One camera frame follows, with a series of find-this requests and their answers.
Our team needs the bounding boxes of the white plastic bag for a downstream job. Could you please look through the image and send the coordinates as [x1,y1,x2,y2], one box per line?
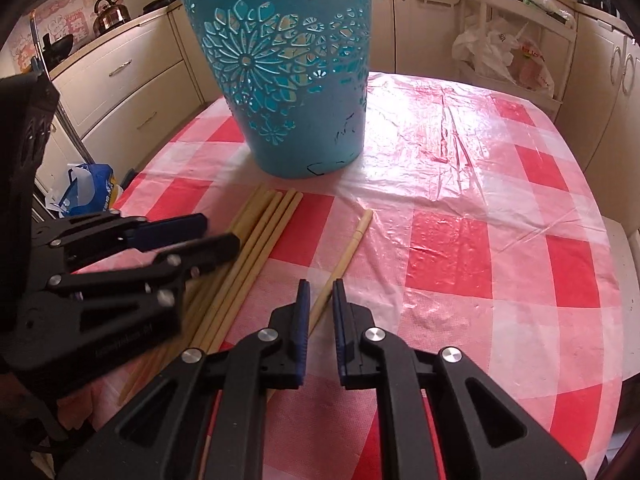
[452,26,517,82]

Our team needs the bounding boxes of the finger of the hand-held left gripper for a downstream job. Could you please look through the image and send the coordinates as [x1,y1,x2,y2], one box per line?
[31,211,209,272]
[0,233,242,377]

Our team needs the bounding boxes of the bundle of bamboo chopsticks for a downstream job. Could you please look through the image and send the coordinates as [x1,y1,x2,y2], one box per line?
[120,185,304,403]

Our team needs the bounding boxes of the cream drawer cabinet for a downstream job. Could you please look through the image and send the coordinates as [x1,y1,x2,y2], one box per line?
[35,2,211,196]

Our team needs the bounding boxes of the red printed plastic bag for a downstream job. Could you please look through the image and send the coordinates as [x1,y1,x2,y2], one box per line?
[510,35,557,97]

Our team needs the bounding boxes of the steel kettle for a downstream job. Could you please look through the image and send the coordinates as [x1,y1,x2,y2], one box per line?
[93,0,132,36]

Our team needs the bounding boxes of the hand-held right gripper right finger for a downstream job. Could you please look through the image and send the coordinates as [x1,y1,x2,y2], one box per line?
[331,278,587,480]

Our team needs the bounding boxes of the cream sink base cabinet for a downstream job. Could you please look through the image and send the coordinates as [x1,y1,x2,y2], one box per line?
[367,0,473,83]

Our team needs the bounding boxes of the red white checked tablecloth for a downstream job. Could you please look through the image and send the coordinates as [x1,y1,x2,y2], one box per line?
[57,71,626,480]

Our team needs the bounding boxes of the pale bamboo chopstick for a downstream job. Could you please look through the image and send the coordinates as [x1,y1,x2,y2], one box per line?
[265,210,375,406]

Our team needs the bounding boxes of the white storage cart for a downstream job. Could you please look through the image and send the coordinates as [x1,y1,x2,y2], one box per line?
[452,0,578,116]

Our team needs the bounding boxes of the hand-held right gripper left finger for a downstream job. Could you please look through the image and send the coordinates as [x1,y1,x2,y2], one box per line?
[57,279,309,480]

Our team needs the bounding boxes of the blue plastic bag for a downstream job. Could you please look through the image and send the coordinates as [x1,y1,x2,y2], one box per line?
[47,162,123,218]

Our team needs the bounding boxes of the teal perforated plastic basket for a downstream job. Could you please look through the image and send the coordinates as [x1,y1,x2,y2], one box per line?
[176,0,377,180]

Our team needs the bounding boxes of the black wok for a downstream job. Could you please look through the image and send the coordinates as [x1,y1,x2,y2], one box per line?
[37,32,77,63]

